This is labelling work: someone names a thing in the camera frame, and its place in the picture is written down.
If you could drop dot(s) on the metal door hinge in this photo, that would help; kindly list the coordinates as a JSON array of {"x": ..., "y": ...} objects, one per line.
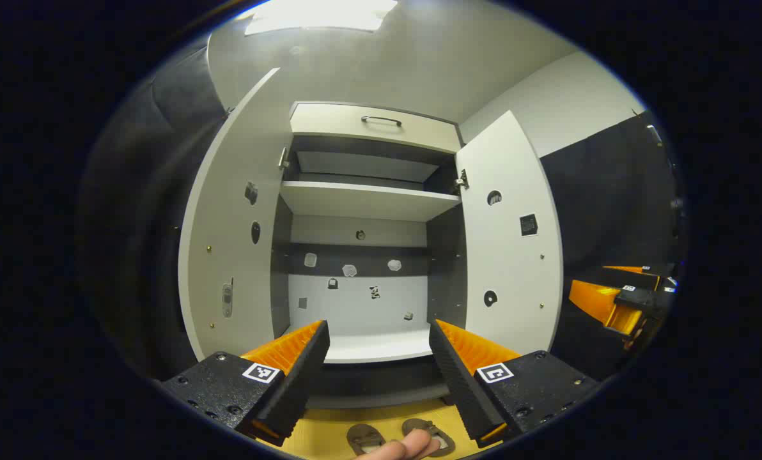
[
  {"x": 462, "y": 181},
  {"x": 283, "y": 158}
]

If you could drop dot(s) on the white cabinet door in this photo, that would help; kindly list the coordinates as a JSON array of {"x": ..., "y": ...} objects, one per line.
[
  {"x": 515, "y": 281},
  {"x": 227, "y": 223}
]

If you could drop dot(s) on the white cabinet shelf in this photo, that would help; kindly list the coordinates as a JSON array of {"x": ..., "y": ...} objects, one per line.
[{"x": 368, "y": 201}]

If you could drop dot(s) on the ceiling light panel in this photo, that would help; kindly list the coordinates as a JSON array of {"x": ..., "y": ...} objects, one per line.
[{"x": 317, "y": 13}]

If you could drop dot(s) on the brown fuzzy shoe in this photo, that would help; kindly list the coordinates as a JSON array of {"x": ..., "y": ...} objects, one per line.
[
  {"x": 446, "y": 441},
  {"x": 362, "y": 437}
]

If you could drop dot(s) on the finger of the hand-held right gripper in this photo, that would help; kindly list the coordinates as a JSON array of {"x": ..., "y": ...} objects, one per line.
[
  {"x": 630, "y": 276},
  {"x": 595, "y": 300}
]

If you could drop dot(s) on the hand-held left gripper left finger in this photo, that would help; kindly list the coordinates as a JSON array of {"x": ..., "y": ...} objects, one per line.
[{"x": 304, "y": 377}]

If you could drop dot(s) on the white cabinet drawer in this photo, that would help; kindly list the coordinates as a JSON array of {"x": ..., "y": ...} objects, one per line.
[{"x": 330, "y": 121}]

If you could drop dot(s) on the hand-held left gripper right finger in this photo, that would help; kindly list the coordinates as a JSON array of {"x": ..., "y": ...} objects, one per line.
[{"x": 454, "y": 377}]

